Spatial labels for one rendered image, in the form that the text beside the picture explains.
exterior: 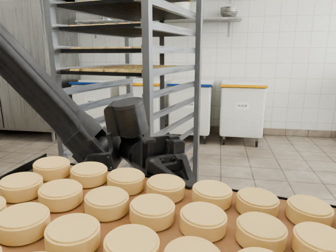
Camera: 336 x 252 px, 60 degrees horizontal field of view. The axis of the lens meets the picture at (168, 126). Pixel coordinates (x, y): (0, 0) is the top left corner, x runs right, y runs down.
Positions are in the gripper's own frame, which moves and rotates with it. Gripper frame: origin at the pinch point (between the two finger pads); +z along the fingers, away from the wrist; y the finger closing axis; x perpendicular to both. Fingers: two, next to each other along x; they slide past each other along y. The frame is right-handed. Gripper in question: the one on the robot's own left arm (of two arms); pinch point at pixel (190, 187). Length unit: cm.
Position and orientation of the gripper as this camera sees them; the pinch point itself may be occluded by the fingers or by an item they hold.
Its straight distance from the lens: 41.8
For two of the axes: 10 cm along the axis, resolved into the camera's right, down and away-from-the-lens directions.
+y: -0.3, 9.7, 2.5
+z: 5.1, 2.2, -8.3
